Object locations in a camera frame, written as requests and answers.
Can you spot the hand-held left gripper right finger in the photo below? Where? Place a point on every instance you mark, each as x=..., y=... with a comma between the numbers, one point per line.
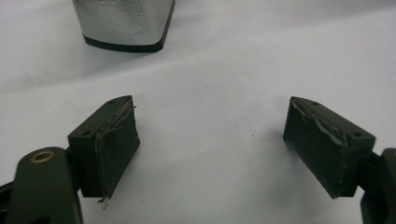
x=323, y=149

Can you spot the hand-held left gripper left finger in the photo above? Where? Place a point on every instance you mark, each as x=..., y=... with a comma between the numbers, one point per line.
x=109, y=149

